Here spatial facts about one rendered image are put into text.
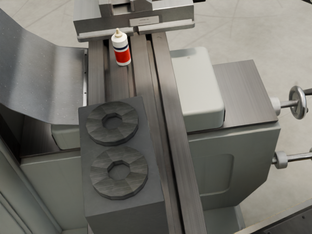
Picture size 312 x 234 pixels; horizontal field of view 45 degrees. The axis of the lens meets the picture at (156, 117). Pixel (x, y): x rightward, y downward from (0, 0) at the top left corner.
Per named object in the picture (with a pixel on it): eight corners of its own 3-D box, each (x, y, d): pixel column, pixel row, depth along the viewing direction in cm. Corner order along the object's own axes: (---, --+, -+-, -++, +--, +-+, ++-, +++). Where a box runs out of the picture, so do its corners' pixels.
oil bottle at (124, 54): (130, 55, 105) (124, 22, 96) (131, 65, 102) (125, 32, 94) (116, 57, 105) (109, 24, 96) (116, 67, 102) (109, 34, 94)
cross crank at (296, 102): (300, 99, 136) (307, 76, 127) (312, 125, 128) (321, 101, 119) (256, 106, 136) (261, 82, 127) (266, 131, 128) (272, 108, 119)
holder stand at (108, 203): (152, 151, 83) (141, 89, 68) (172, 248, 69) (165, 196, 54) (98, 162, 83) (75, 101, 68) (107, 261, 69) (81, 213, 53)
